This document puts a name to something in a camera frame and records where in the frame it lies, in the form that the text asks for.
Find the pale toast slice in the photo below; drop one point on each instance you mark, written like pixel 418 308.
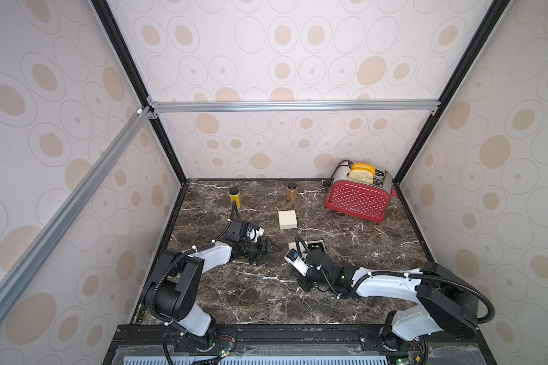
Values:
pixel 362 177

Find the cream square box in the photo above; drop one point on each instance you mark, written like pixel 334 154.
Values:
pixel 312 245

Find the yellow spice jar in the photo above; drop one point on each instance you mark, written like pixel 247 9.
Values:
pixel 234 194

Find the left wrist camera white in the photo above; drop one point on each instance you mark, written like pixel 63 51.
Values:
pixel 254 234

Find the aluminium rail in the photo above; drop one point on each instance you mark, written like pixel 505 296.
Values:
pixel 26 268
pixel 289 106

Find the brown spice jar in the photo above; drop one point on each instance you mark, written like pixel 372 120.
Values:
pixel 291 190

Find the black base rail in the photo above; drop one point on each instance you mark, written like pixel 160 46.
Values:
pixel 292 344

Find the cream drawer jewelry box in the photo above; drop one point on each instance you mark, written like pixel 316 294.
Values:
pixel 287 220

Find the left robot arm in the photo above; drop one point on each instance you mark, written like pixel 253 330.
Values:
pixel 170 290

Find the yellow toast slice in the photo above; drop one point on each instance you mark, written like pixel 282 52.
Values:
pixel 364 167

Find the left aluminium rail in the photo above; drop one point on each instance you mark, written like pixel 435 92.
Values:
pixel 26 268

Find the red polka dot toaster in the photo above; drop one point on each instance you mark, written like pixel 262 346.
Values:
pixel 369 202

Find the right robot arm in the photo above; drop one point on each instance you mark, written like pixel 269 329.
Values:
pixel 443 302

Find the back aluminium rail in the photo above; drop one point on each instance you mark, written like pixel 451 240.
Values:
pixel 289 106

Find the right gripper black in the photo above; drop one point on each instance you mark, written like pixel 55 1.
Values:
pixel 310 258

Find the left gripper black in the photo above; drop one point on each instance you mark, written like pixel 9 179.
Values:
pixel 262 250

